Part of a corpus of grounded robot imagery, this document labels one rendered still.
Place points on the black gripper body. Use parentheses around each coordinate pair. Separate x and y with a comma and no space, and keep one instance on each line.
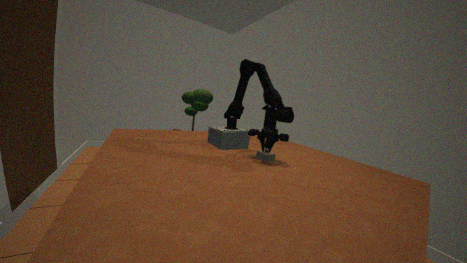
(270,123)

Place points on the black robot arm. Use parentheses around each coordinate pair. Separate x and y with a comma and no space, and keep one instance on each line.
(271,97)

